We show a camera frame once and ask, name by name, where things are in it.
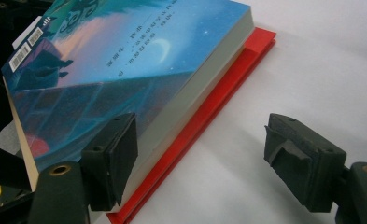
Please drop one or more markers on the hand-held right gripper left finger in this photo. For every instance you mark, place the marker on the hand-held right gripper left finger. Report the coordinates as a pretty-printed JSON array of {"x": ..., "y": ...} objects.
[{"x": 112, "y": 161}]

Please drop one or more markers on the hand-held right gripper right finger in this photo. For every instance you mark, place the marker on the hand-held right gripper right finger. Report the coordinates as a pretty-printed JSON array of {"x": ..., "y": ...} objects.
[{"x": 308, "y": 168}]

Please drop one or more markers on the red hardcover book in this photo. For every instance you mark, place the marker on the red hardcover book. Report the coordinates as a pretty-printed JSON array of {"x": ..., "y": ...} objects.
[{"x": 215, "y": 105}]

